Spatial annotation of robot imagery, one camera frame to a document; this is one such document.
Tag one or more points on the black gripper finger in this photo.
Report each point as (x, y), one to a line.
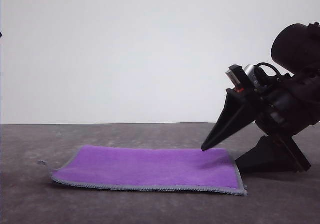
(267, 159)
(232, 121)

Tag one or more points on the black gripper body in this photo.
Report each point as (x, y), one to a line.
(290, 103)

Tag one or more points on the purple towel with grey hem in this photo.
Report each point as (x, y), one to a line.
(140, 166)

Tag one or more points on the grey table cloth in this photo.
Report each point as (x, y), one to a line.
(160, 209)

